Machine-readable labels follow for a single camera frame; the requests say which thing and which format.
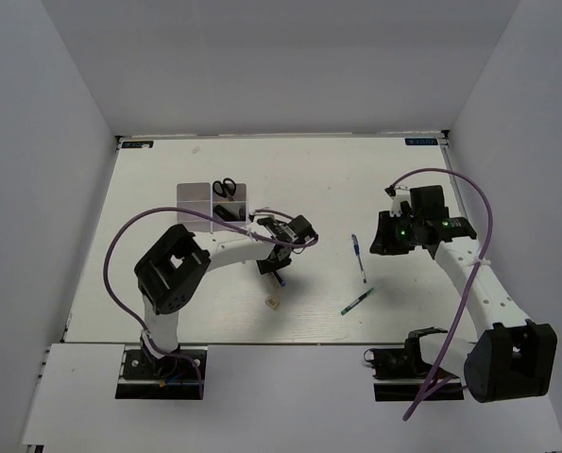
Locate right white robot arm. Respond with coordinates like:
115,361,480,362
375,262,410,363
369,185,557,403

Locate blue gel pen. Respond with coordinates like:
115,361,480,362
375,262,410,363
350,234,367,283

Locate purple highlighter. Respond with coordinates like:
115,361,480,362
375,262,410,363
213,205,236,222

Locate left blue table label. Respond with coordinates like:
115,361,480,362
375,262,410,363
121,141,154,149

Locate green pen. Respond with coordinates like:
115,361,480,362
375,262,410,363
340,287,375,316

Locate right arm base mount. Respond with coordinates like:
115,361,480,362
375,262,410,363
363,327,474,402

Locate blue table label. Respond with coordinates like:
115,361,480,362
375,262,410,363
404,137,438,146
121,141,154,149

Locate blue capped clear pen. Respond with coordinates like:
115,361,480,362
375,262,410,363
272,271,286,287

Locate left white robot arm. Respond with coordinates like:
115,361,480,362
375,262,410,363
134,215,318,377

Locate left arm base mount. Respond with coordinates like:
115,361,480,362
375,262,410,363
115,347,208,401

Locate yellow eraser with barcode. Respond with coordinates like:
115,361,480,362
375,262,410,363
264,295,281,310

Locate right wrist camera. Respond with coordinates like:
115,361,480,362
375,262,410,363
384,185,411,217

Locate black handled scissors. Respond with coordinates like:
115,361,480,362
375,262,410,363
212,177,237,201

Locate right blue table label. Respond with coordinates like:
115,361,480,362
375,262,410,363
404,137,438,146

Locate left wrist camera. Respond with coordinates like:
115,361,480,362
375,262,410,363
248,208,282,237

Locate white organizer box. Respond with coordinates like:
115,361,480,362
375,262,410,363
177,182,213,233
212,182,248,227

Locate left white organizer box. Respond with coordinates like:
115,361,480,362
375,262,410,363
177,182,213,233

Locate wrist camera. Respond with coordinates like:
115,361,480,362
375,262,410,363
384,185,411,217
248,208,282,237

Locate right white organizer box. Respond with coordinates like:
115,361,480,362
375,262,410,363
212,182,248,227

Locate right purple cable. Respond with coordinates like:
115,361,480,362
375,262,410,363
386,167,495,422

